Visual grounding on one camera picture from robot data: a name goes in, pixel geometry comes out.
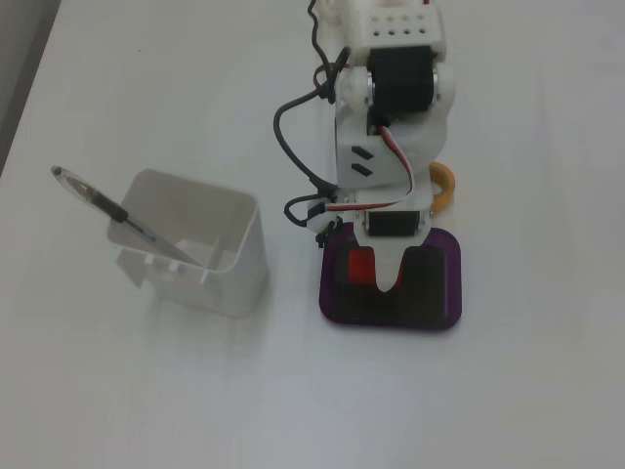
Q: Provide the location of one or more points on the yellow tape roll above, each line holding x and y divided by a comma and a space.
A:
446, 183

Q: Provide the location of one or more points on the black zip tie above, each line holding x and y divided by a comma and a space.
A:
328, 234

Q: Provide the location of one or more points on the purple metal tray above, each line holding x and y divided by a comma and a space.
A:
420, 303

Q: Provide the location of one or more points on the black pen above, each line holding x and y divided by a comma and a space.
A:
110, 207

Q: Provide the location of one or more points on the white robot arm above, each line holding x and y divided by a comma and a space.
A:
395, 83

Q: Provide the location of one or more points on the white plastic container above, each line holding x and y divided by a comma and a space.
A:
239, 273

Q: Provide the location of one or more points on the red cube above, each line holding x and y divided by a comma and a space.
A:
359, 266

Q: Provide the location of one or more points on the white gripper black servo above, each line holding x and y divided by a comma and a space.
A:
393, 225

